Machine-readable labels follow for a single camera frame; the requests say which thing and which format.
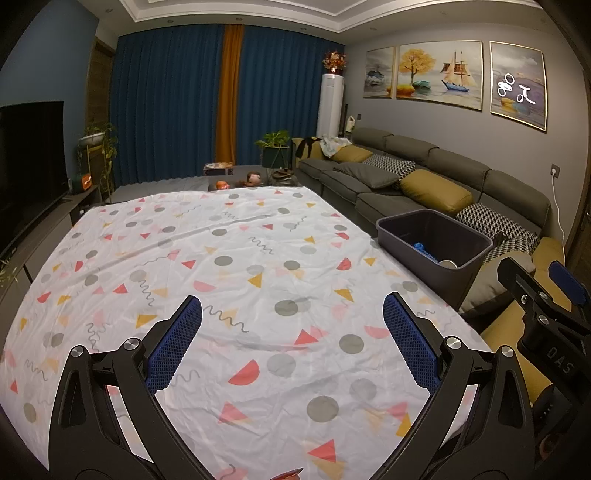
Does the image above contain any large yellow cushion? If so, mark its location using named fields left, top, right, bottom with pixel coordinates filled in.
left=399, top=169, right=474, bottom=215

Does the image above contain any small landscape painting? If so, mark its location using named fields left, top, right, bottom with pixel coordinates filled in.
left=362, top=46, right=398, bottom=100

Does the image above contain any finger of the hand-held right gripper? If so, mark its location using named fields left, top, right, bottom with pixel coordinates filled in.
left=549, top=261, right=589, bottom=310
left=496, top=257, right=573, bottom=333

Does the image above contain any white cloth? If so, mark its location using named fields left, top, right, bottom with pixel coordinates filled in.
left=321, top=135, right=352, bottom=158

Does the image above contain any white patterned tablecloth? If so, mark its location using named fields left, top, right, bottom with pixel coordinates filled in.
left=0, top=187, right=492, bottom=480

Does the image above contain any white floor air conditioner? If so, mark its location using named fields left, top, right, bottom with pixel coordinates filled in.
left=316, top=74, right=346, bottom=139

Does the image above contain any trailing plant on stand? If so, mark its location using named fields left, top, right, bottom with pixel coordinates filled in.
left=76, top=122, right=118, bottom=204

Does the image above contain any small yellow cushion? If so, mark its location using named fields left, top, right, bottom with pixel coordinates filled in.
left=331, top=147, right=374, bottom=164

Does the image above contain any grey sky painting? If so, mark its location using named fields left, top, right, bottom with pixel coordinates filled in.
left=488, top=41, right=548, bottom=132

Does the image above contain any orange curtain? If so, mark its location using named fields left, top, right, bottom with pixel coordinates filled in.
left=216, top=23, right=245, bottom=167

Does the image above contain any white cable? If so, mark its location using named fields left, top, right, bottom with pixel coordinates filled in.
left=553, top=176, right=568, bottom=241

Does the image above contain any sailboat and tree painting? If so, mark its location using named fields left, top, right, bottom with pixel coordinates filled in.
left=396, top=41, right=483, bottom=112

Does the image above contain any grey television cabinet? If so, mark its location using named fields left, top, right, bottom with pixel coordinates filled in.
left=0, top=184, right=102, bottom=287

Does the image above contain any black television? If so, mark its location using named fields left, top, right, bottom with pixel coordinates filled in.
left=0, top=100, right=65, bottom=252

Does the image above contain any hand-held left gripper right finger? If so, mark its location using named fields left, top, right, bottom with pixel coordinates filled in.
left=383, top=292, right=539, bottom=480

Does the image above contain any black garment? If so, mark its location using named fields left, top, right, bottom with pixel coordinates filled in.
left=295, top=137, right=321, bottom=160

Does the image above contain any blue curtain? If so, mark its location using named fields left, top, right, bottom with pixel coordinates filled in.
left=233, top=25, right=347, bottom=167
left=108, top=23, right=227, bottom=188

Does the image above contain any black white patterned cushion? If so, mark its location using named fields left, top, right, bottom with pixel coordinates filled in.
left=482, top=235, right=539, bottom=264
left=362, top=154, right=416, bottom=178
left=455, top=203, right=541, bottom=243

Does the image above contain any green potted plant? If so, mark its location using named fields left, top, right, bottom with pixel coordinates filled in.
left=255, top=130, right=293, bottom=171

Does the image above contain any flat grey cushion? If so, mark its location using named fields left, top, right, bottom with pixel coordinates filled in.
left=337, top=162, right=400, bottom=189

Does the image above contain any grey sectional sofa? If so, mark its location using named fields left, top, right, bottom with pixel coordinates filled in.
left=292, top=127, right=566, bottom=411

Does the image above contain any blue foam net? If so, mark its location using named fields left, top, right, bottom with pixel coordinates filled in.
left=412, top=241, right=439, bottom=264

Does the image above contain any dark grey plastic bin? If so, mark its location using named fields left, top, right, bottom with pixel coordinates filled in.
left=375, top=209, right=495, bottom=311

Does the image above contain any red gold flower ornament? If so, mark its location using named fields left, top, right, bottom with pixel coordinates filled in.
left=322, top=48, right=348, bottom=75

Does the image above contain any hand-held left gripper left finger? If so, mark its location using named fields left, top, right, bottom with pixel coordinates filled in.
left=48, top=295, right=218, bottom=480

